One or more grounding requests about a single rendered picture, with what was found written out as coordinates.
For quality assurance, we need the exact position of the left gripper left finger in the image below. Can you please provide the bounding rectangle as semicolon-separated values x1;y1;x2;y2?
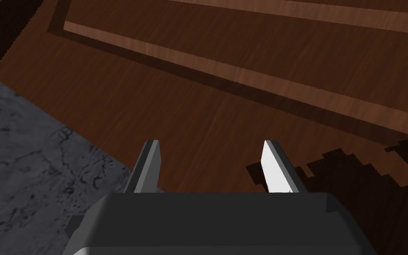
124;139;162;194

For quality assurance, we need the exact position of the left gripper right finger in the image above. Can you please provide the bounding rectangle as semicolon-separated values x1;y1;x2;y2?
260;139;309;194

